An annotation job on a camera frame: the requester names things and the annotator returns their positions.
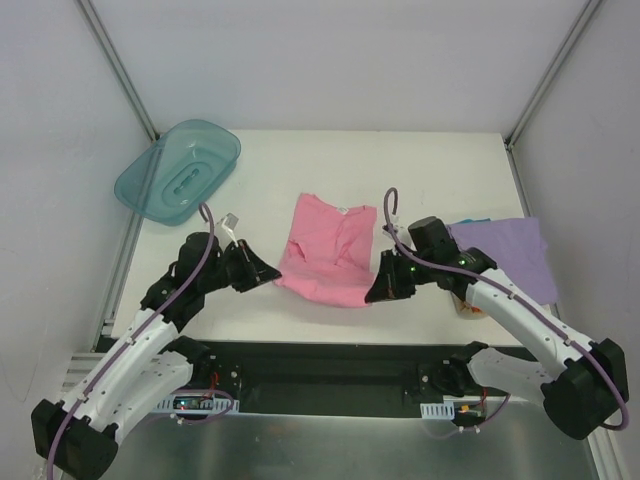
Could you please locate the pink t shirt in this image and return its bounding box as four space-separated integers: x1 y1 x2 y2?
275 193 377 308

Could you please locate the teal folded t shirt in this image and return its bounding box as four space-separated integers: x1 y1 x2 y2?
451 218 491 225

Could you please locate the left white cable duct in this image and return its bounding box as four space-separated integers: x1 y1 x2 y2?
151 395 240 415

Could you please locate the right white cable duct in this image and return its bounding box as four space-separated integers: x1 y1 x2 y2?
420 401 456 421

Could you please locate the aluminium frame post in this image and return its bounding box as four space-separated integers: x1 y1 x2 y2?
504 0 604 146
74 0 160 142

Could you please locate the right aluminium frame post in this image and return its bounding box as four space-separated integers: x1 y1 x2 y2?
504 0 604 146

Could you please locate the white cable duct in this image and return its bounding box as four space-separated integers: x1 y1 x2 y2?
420 401 456 421
151 395 240 415

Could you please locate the front aluminium frame rail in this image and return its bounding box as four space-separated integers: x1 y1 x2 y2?
61 352 103 393

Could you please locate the teal plastic tub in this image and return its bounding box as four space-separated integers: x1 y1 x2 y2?
114 119 241 226

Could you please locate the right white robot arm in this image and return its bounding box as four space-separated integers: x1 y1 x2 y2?
365 216 630 440

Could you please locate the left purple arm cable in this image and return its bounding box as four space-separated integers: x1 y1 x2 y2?
47 202 219 474

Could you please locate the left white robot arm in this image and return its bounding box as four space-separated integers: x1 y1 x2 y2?
31 232 281 479

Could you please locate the purple folded t shirt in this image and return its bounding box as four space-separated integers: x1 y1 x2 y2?
448 217 558 305

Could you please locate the left aluminium frame post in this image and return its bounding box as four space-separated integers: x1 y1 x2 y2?
74 0 160 142

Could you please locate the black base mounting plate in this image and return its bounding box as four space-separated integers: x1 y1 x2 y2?
178 342 508 418

